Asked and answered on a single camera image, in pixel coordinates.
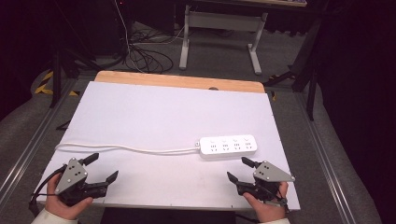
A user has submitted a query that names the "thin white floor cable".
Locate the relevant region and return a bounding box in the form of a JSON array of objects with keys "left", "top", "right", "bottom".
[{"left": 113, "top": 0, "right": 185, "bottom": 73}]

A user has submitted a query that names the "white power strip cable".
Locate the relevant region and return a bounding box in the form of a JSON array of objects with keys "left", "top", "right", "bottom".
[{"left": 54, "top": 141, "right": 202, "bottom": 156}]

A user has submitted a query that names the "aluminium rail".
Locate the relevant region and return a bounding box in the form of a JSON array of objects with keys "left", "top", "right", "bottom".
[
  {"left": 0, "top": 77, "right": 79, "bottom": 202},
  {"left": 294, "top": 92, "right": 358, "bottom": 224}
]

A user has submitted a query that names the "person's left hand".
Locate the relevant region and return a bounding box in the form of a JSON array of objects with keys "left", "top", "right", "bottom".
[{"left": 45, "top": 174, "right": 94, "bottom": 220}]

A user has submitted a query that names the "white metal desk frame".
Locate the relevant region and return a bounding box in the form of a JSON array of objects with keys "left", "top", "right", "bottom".
[{"left": 178, "top": 4, "right": 269, "bottom": 76}]

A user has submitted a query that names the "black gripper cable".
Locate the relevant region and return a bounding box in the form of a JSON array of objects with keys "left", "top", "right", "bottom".
[{"left": 28, "top": 164, "right": 68, "bottom": 217}]

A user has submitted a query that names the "person's white sleeve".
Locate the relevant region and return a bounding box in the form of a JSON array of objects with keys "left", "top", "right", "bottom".
[
  {"left": 259, "top": 217, "right": 291, "bottom": 224},
  {"left": 30, "top": 208, "right": 79, "bottom": 224}
]

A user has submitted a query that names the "person's right white sleeve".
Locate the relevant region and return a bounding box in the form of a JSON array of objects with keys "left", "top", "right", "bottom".
[{"left": 259, "top": 217, "right": 291, "bottom": 224}]

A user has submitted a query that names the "person's left white sleeve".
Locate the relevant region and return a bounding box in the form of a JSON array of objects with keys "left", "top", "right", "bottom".
[{"left": 30, "top": 208, "right": 79, "bottom": 224}]

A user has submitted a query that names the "white power strip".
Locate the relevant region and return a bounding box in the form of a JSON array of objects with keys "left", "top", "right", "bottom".
[{"left": 199, "top": 133, "right": 259, "bottom": 159}]

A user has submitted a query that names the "person's right hand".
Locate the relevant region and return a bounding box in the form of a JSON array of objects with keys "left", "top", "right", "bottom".
[{"left": 242, "top": 181, "right": 290, "bottom": 224}]

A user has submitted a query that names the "yellow black floor tape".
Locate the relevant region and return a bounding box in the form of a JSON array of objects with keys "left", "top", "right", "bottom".
[{"left": 34, "top": 70, "right": 79, "bottom": 97}]

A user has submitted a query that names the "wooden desk top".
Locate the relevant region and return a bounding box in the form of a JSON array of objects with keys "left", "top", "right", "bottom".
[{"left": 199, "top": 0, "right": 308, "bottom": 8}]

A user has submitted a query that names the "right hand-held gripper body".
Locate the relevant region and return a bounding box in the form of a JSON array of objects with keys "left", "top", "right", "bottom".
[{"left": 236, "top": 161, "right": 296, "bottom": 208}]

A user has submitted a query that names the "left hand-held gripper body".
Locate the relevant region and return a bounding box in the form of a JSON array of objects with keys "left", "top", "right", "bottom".
[{"left": 55, "top": 157, "right": 108, "bottom": 207}]

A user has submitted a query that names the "bundle of black floor cables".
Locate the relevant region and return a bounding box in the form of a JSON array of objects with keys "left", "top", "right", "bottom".
[{"left": 123, "top": 29, "right": 175, "bottom": 75}]

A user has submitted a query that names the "white table cover sheet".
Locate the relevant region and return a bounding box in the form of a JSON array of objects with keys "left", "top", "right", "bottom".
[{"left": 36, "top": 81, "right": 302, "bottom": 211}]

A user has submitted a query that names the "black metal stand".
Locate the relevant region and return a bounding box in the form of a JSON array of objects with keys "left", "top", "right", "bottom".
[
  {"left": 49, "top": 46, "right": 105, "bottom": 109},
  {"left": 263, "top": 17, "right": 323, "bottom": 121}
]

